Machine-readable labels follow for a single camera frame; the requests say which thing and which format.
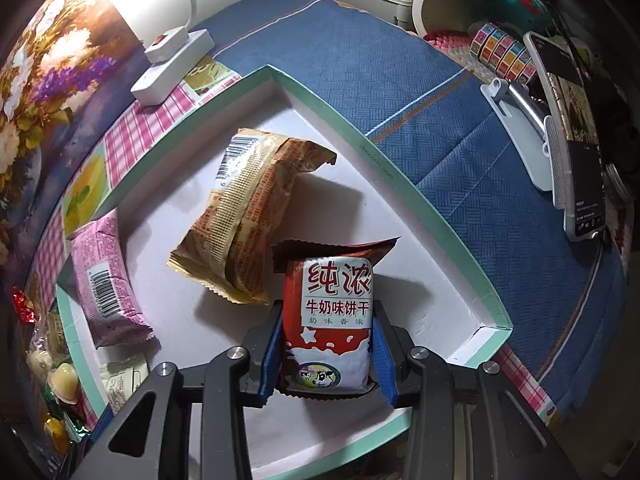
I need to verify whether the white power strip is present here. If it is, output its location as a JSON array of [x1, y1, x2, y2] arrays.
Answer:
[[130, 28, 215, 107]]

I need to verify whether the smartphone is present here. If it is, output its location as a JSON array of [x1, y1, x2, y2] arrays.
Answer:
[[522, 31, 608, 242]]

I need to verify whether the pink snack packet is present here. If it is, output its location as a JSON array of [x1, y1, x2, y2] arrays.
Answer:
[[68, 208, 155, 350]]

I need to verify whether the red and white biscuit packet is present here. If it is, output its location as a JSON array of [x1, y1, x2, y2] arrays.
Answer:
[[271, 236, 399, 397]]

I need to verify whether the flower painting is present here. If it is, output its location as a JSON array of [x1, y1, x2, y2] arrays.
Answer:
[[0, 0, 151, 281]]

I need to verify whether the orange jelly cup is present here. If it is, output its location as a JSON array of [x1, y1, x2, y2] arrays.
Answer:
[[44, 412, 69, 444]]

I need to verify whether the teal toy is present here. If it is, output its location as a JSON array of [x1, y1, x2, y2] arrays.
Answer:
[[492, 0, 551, 26]]

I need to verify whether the pink checked tablecloth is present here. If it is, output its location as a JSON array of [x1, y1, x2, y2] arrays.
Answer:
[[15, 55, 563, 461]]

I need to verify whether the white plug adapter, red switch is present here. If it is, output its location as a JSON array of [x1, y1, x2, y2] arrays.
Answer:
[[144, 28, 193, 65]]

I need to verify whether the red wrapped candy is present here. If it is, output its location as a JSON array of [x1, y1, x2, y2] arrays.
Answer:
[[11, 285, 41, 323]]

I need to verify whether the mint-edged white box tray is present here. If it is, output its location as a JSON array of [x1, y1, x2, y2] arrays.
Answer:
[[54, 64, 513, 480]]

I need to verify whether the white round sweet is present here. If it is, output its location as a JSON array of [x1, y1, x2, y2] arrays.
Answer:
[[30, 350, 54, 376]]

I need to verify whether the colourful squares box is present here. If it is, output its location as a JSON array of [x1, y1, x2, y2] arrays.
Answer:
[[470, 22, 538, 83]]

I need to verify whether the pale yellow jelly cup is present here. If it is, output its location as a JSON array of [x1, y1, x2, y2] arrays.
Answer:
[[52, 362, 81, 404]]

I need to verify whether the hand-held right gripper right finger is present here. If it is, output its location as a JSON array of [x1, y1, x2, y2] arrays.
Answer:
[[370, 300, 577, 480]]

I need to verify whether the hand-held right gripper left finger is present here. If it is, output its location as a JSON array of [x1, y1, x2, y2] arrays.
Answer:
[[66, 300, 286, 480]]

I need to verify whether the blue woven cloth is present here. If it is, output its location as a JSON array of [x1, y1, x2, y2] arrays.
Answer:
[[192, 0, 628, 411]]

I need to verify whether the orange and tan snack packet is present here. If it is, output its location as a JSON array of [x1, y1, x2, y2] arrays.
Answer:
[[167, 128, 338, 305]]

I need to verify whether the white packet with green print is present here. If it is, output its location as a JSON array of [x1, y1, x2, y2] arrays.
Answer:
[[99, 354, 151, 407]]

